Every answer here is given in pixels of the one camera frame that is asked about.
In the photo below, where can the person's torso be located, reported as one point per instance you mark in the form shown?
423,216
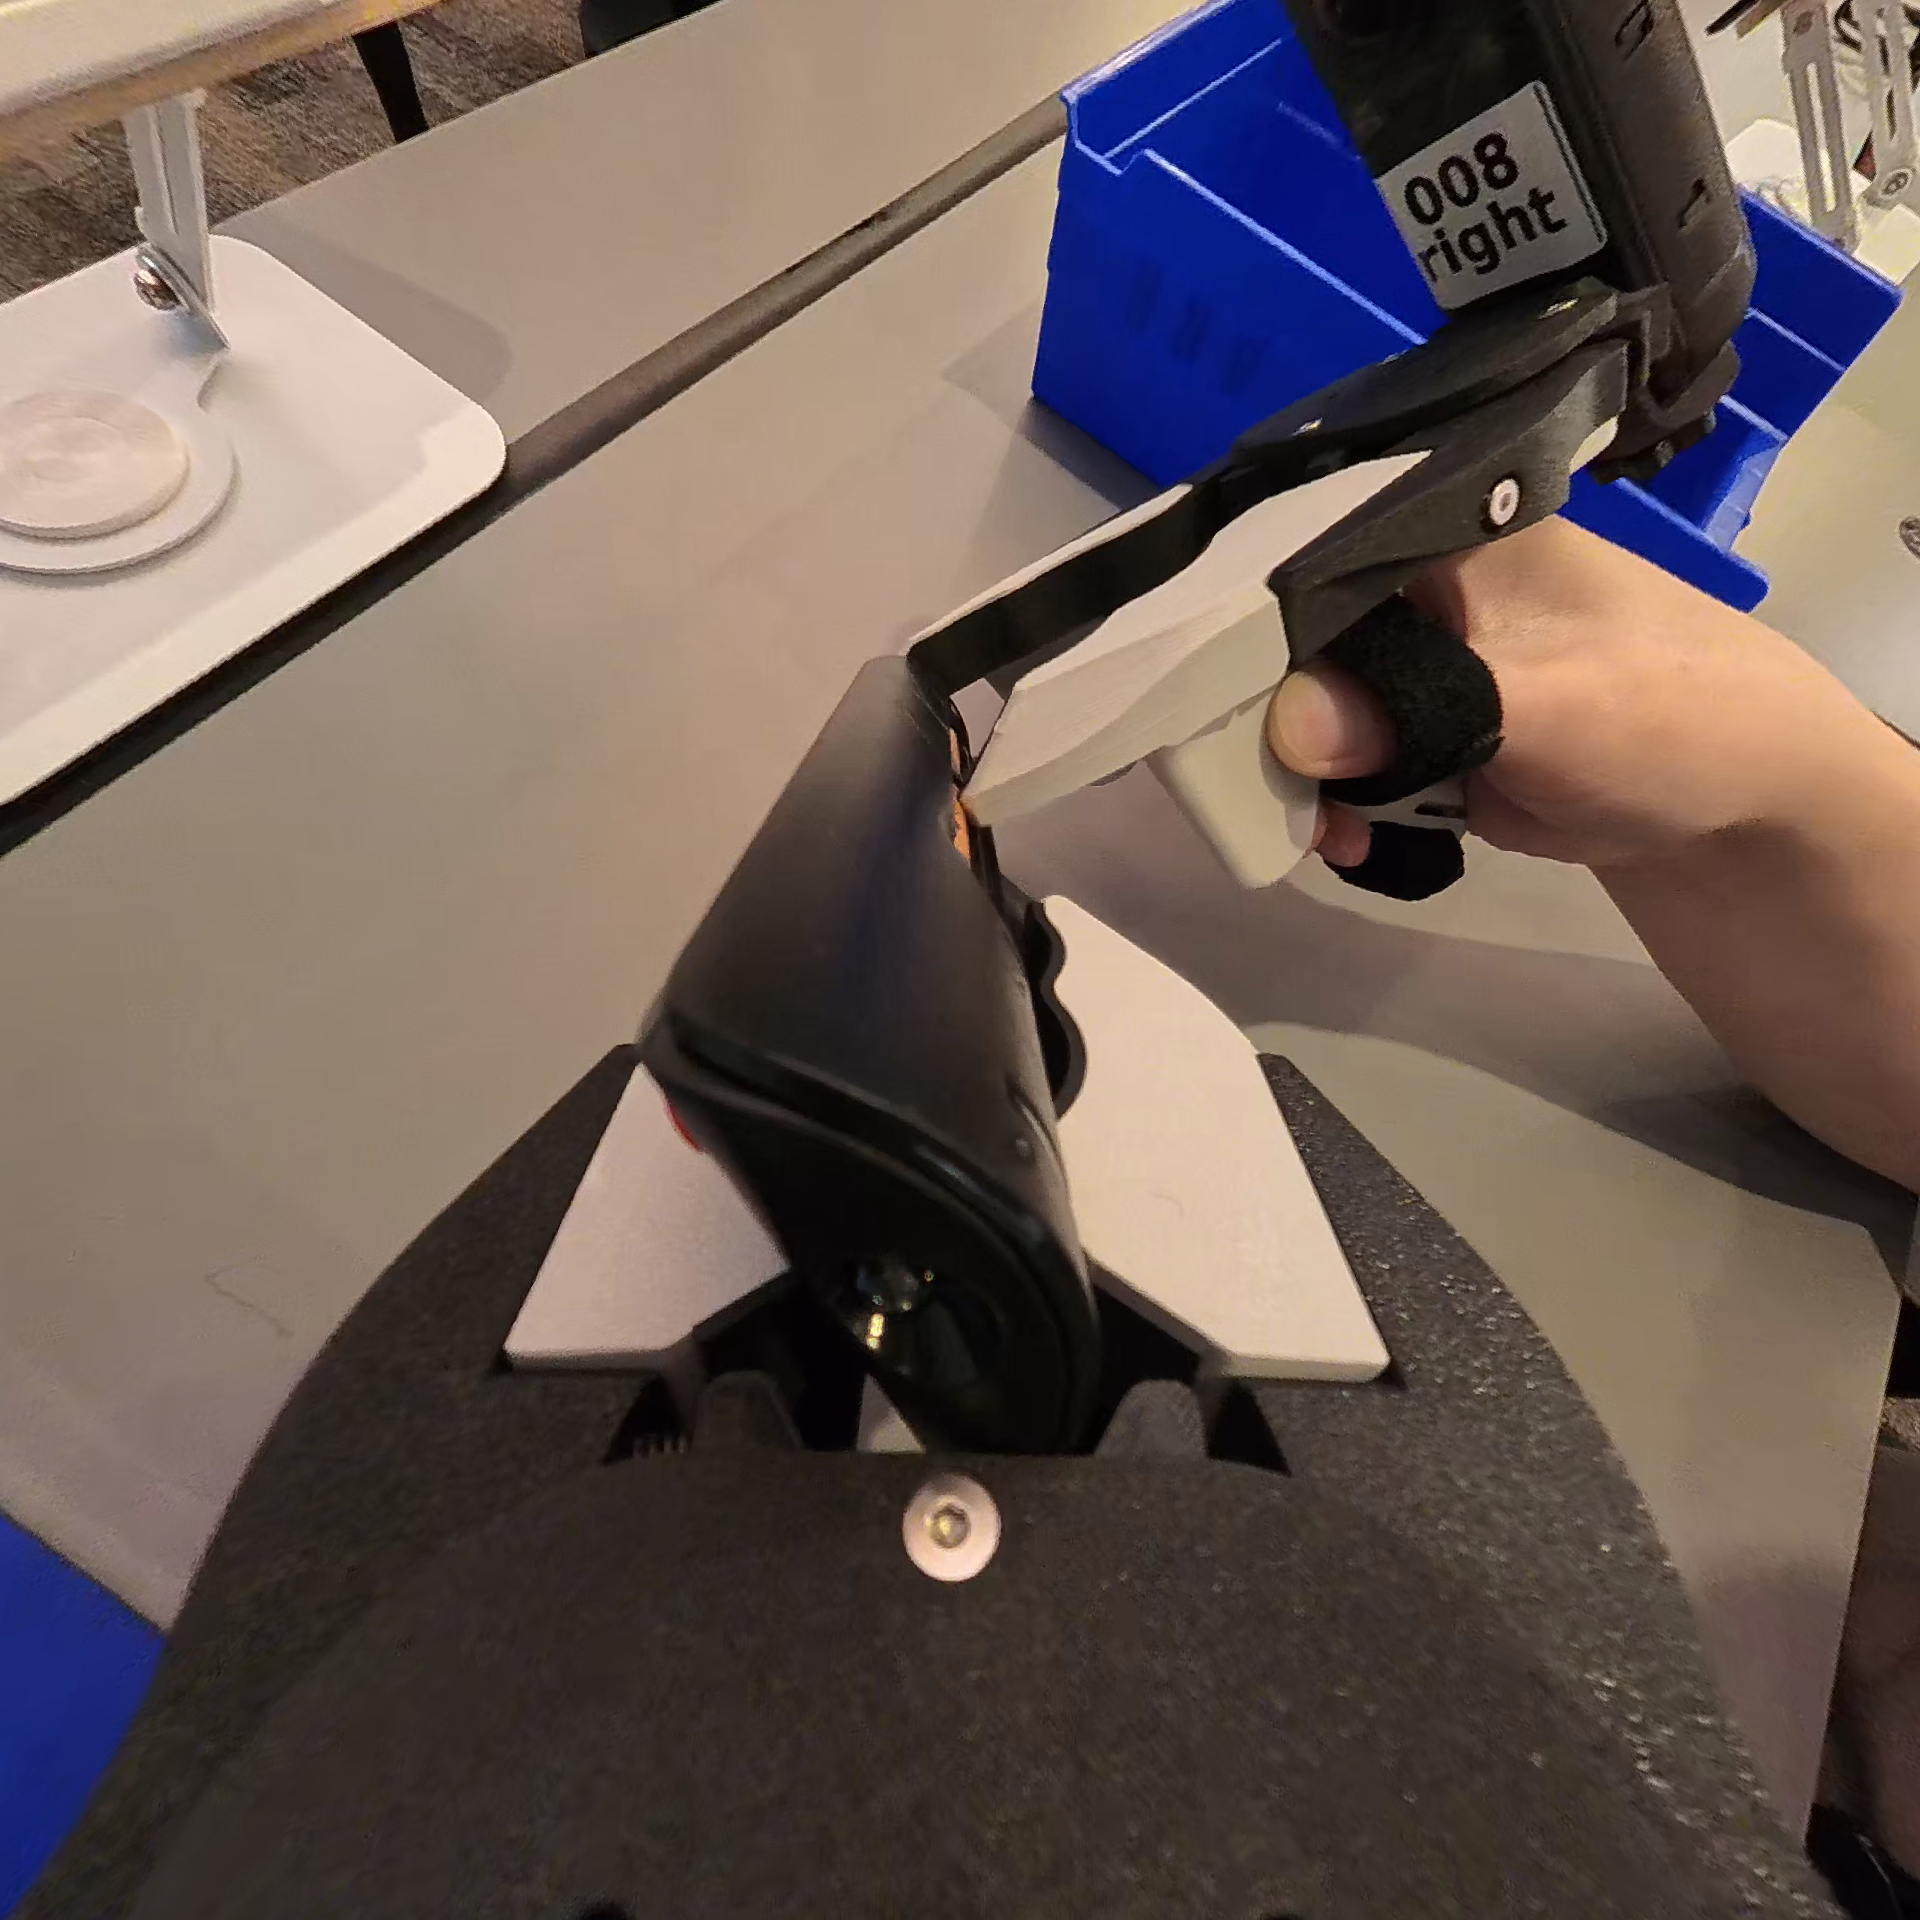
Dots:
1891,1593

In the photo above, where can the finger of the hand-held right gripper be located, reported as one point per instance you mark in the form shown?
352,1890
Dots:
1140,690
1081,589

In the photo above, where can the person's right forearm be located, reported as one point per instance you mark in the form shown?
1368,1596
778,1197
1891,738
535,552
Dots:
1817,960

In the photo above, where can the blue plastic bin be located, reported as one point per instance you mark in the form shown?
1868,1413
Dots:
64,1680
1200,270

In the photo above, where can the white stand base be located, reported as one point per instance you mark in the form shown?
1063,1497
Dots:
271,511

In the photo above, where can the instruction sheet on stand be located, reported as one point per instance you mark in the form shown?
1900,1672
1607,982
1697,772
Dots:
181,49

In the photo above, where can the person's right hand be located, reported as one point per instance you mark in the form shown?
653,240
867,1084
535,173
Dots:
1652,718

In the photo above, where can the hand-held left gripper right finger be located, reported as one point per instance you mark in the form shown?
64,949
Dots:
1218,1199

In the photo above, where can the black remote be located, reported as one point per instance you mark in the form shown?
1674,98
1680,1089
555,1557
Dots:
869,1055

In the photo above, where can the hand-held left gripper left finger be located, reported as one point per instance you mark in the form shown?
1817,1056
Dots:
631,1261

